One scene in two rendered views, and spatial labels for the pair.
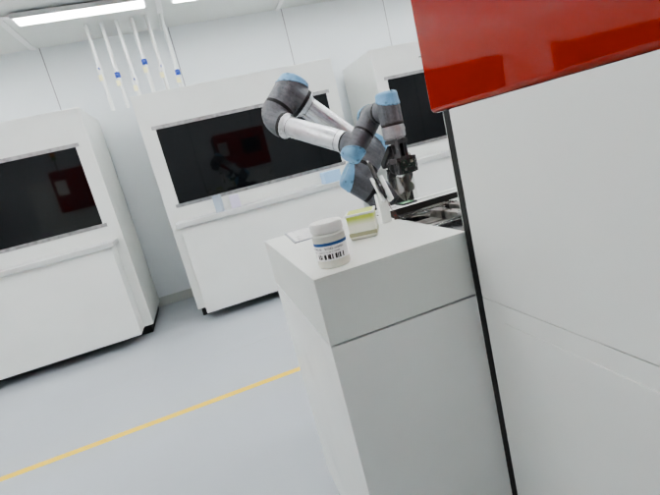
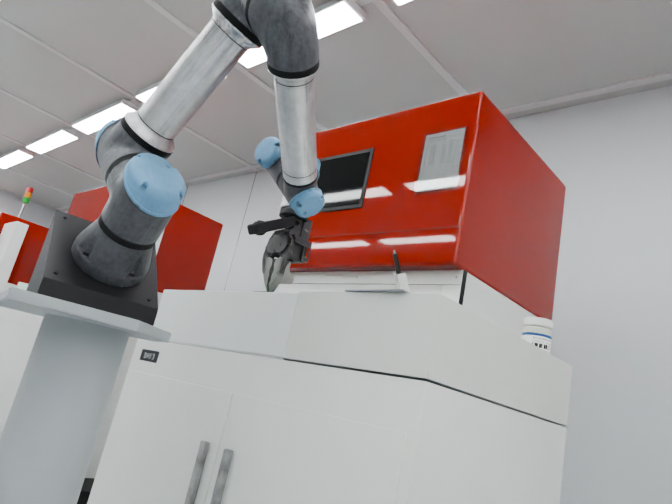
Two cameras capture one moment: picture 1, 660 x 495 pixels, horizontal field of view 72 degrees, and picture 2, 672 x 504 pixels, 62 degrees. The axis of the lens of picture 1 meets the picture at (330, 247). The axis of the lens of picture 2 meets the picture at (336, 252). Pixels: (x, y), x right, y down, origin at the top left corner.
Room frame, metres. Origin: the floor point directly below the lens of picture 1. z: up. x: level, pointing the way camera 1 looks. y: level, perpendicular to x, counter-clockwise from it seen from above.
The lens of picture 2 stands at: (2.09, 0.89, 0.74)
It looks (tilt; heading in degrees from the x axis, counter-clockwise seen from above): 16 degrees up; 239
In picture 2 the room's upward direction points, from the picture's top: 12 degrees clockwise
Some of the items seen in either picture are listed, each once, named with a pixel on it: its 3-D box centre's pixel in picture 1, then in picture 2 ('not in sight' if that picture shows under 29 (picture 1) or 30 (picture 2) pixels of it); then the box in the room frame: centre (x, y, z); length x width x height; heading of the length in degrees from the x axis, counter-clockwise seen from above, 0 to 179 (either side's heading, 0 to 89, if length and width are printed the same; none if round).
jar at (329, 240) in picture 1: (329, 243); (536, 338); (0.94, 0.00, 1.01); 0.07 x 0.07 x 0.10
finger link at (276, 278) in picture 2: (402, 189); (283, 277); (1.52, -0.28, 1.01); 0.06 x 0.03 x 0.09; 15
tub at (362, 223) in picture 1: (362, 223); not in sight; (1.15, -0.10, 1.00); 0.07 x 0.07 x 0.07; 78
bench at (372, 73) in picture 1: (453, 137); not in sight; (5.06, -1.61, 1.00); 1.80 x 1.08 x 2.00; 104
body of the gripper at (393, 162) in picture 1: (400, 156); (290, 237); (1.52, -0.30, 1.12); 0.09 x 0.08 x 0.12; 15
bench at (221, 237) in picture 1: (260, 187); not in sight; (4.51, 0.52, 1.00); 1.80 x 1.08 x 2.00; 104
